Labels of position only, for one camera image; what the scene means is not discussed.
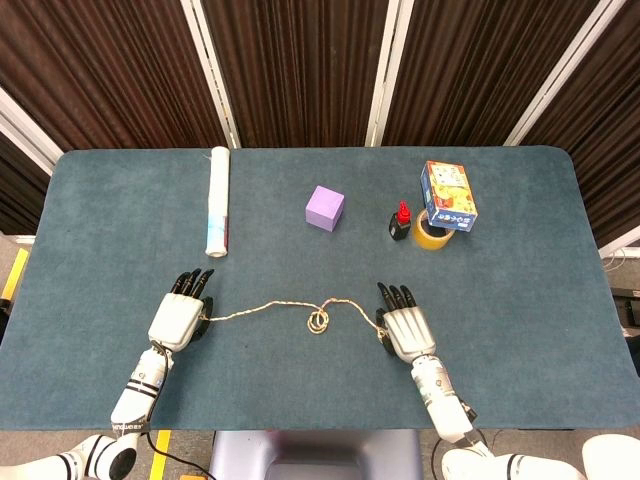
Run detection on brown pleated partition panel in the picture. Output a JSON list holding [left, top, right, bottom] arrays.
[[519, 0, 640, 249], [199, 0, 391, 149], [0, 132, 51, 236], [0, 0, 229, 151], [382, 0, 601, 147]]

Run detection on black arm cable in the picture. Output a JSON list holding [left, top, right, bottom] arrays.
[[144, 430, 211, 477]]

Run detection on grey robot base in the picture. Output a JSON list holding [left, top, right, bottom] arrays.
[[208, 428, 421, 480]]

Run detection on white partition frame post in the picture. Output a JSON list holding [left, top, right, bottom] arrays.
[[179, 0, 242, 149], [597, 232, 640, 259], [0, 87, 65, 176], [364, 0, 402, 148], [503, 0, 629, 147]]

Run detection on beige twisted rope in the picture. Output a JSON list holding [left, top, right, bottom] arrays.
[[202, 297, 390, 344]]

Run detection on purple foam cube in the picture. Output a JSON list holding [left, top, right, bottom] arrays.
[[305, 185, 346, 233]]

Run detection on blue felt table cover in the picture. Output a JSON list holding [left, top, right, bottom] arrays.
[[0, 144, 640, 432]]

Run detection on yellow floor tape strip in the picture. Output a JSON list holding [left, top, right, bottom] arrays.
[[149, 429, 172, 480], [2, 247, 30, 301]]

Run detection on black bottle red cap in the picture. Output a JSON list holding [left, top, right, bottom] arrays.
[[388, 200, 413, 243]]

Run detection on black equipment box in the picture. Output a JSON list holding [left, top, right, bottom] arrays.
[[612, 287, 640, 329]]

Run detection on yellow adhesive tape roll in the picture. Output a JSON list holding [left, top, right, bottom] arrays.
[[412, 208, 457, 254]]

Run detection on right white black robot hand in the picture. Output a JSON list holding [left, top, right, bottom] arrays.
[[374, 281, 440, 365]]

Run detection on blue printed cardboard box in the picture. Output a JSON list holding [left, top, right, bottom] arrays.
[[418, 160, 479, 234]]

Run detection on white rolled paper tube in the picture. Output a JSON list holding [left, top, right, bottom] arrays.
[[204, 145, 232, 259]]

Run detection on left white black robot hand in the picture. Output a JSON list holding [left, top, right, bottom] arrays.
[[146, 268, 216, 354]]

